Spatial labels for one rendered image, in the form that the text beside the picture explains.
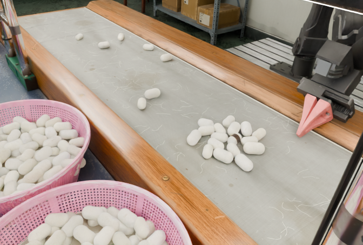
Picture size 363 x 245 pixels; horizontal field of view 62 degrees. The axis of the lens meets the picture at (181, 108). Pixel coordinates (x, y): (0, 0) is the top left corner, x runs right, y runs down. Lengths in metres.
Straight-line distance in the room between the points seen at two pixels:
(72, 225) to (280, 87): 0.53
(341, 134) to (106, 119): 0.45
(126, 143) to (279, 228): 0.27
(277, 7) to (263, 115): 2.44
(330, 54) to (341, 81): 0.07
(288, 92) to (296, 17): 2.25
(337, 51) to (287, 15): 2.45
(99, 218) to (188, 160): 0.18
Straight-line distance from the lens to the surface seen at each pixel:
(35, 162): 0.58
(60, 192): 0.48
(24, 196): 0.51
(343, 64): 0.58
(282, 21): 3.05
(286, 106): 0.70
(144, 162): 0.50
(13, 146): 0.63
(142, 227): 0.45
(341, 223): 0.21
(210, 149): 0.54
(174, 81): 0.78
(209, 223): 0.43
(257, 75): 0.79
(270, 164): 0.56
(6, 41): 1.05
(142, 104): 0.66
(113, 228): 0.46
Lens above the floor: 1.11
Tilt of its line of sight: 33 degrees down
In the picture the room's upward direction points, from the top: 2 degrees clockwise
